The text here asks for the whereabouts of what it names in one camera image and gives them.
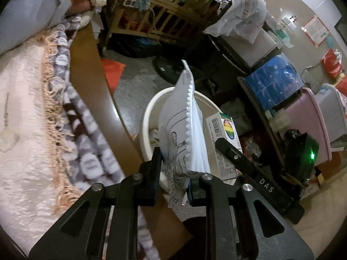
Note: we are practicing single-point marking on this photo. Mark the pink textured blanket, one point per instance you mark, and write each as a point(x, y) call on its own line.
point(19, 119)

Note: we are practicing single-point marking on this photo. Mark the black fan base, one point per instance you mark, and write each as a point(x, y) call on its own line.
point(169, 70)

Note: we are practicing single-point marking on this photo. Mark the blue storage drawers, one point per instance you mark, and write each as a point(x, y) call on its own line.
point(273, 81)

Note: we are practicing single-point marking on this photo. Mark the grey-blue cloth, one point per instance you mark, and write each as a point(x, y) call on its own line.
point(27, 19)

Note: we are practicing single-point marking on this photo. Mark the wooden bed frame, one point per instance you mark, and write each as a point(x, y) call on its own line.
point(89, 67)

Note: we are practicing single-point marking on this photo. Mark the grey cabinet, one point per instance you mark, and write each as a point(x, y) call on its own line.
point(252, 48)

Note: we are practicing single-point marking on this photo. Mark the white serrated-edge packet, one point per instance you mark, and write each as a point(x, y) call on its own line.
point(176, 119)

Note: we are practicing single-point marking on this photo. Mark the red wall poster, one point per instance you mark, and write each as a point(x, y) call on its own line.
point(315, 31)

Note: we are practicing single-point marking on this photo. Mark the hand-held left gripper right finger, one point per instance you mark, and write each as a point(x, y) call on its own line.
point(191, 192)

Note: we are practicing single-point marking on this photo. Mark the pink plastic tub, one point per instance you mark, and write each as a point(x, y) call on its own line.
point(311, 119)

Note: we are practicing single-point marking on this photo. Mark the wooden crib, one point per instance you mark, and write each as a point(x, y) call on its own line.
point(168, 13)

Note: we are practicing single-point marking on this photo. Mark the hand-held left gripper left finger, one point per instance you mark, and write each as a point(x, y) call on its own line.
point(156, 173)

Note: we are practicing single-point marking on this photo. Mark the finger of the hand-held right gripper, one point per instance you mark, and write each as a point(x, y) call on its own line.
point(244, 165)

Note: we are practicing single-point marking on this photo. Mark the white plastic bin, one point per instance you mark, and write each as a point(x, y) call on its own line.
point(151, 108)

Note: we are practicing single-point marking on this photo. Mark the white box with rainbow print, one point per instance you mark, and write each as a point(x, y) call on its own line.
point(227, 128)

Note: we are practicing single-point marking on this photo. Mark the white printed plastic bag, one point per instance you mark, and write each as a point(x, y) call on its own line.
point(241, 13)

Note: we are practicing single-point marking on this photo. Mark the grey patterned fringed blanket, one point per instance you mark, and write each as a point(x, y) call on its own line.
point(81, 130)

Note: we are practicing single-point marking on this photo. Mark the red and white bag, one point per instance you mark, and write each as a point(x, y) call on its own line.
point(332, 62)

